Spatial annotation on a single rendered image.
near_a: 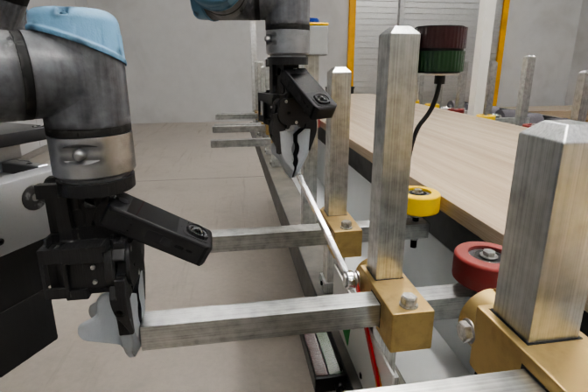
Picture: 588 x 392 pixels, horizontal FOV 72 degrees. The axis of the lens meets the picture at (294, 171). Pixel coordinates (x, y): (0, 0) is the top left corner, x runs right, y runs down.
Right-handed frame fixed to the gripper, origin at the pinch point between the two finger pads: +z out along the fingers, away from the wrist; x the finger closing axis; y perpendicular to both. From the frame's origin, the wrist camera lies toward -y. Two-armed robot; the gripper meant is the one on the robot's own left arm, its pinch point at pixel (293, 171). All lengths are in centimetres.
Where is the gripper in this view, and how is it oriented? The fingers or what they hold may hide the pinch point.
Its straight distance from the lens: 73.6
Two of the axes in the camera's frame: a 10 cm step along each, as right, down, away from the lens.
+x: -8.6, 1.3, -4.9
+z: 0.0, 9.7, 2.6
